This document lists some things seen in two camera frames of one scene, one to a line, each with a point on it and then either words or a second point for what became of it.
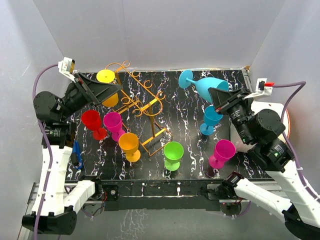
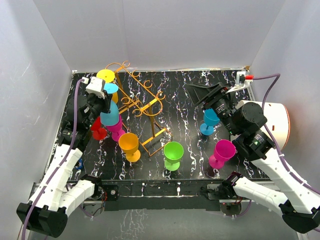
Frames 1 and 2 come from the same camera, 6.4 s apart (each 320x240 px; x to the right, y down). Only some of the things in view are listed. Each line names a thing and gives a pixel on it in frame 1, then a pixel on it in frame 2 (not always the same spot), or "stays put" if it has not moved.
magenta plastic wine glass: (112, 121) stays put
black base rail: (188, 195) stays put
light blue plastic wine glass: (186, 80) → (112, 118)
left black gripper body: (75, 100) → (97, 105)
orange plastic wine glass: (129, 143) stays put
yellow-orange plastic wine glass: (106, 76) stays put
